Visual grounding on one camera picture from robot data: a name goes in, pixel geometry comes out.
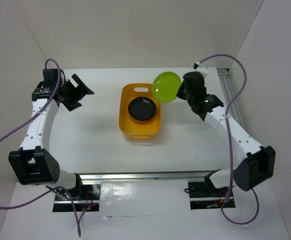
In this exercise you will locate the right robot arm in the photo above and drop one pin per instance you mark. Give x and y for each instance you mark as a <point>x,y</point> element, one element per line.
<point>256,162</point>

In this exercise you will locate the black plate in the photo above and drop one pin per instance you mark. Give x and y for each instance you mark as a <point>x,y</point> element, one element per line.
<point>142,108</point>

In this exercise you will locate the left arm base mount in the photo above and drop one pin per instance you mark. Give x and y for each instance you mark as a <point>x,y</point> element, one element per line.
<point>86,197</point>

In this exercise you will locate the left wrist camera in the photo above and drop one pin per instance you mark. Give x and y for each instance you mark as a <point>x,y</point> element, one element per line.
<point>50,75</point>

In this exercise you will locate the aluminium front rail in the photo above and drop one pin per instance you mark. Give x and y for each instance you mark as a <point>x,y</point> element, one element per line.
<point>143,175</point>

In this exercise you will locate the orange plate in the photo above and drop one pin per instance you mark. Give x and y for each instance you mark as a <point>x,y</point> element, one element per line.
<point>141,121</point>

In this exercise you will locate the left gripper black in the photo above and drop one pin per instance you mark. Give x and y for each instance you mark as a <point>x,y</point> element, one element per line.
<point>80,92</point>

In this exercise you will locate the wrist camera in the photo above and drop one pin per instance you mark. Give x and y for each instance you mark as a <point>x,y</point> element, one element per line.
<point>201,68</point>
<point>50,75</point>

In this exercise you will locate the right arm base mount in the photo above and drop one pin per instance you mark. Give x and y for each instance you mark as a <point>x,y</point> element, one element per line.
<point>204,196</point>

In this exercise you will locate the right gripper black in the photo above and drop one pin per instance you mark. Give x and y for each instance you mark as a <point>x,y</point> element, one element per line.
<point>179,93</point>

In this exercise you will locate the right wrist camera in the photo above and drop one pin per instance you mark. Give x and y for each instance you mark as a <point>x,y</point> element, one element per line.
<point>201,68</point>

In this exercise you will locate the green plate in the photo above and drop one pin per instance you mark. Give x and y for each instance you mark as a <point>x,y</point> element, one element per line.
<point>165,87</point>

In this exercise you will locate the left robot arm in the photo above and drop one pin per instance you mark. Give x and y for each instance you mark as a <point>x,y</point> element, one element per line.
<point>32,163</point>

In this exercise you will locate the yellow plastic bin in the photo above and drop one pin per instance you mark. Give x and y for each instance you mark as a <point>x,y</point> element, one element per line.
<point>131,130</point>

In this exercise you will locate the aluminium side rail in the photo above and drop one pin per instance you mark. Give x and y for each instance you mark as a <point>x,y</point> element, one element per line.
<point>229,94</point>

